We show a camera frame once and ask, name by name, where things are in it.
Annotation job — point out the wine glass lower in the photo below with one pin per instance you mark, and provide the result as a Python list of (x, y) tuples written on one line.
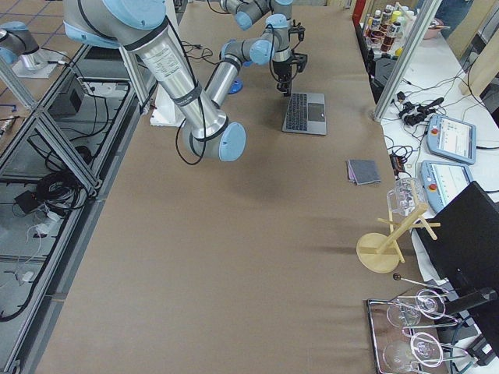
[(421, 353)]

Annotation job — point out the wine glass upper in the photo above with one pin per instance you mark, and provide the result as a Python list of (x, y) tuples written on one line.
[(406, 311)]

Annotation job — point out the grey purple folded cloths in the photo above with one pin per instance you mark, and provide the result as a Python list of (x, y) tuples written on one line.
[(362, 172)]

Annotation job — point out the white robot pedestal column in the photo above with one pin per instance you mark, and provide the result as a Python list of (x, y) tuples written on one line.
[(165, 113)]

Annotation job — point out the clear glass mug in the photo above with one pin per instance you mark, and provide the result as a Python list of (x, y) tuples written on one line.
[(405, 196)]

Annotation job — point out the aluminium frame post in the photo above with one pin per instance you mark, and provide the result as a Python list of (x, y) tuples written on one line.
[(419, 28)]

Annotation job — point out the grey laptop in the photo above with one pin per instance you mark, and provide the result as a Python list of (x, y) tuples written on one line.
[(306, 114)]

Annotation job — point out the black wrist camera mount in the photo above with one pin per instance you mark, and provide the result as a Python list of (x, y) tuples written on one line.
[(297, 29), (299, 60)]

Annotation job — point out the wooden mug tree stand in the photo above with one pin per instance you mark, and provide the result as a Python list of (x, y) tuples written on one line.
[(381, 253)]

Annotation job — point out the blue teach pendant far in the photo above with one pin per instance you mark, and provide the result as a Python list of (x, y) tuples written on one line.
[(452, 139)]

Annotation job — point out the copper wire bottle rack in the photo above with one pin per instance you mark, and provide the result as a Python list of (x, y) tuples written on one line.
[(387, 26)]

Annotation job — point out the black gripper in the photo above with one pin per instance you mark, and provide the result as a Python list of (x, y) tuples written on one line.
[(281, 69)]

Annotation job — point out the blue desk lamp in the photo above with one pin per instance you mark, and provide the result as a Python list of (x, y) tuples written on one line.
[(236, 86)]

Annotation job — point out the blue teach pendant near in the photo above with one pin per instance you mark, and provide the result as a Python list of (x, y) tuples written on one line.
[(443, 181)]

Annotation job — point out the blue teach pendant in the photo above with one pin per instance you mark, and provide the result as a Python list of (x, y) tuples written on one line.
[(452, 139), (443, 181)]

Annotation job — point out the wine glass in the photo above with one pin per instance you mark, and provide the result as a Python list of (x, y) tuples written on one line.
[(406, 311), (421, 353)]

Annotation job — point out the black monitor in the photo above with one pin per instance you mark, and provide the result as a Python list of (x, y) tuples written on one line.
[(466, 253)]

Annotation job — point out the black cable bundle floor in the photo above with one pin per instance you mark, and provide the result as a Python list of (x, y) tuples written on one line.
[(60, 190)]

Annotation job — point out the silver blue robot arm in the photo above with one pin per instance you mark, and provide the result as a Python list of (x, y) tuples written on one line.
[(145, 29), (247, 13)]

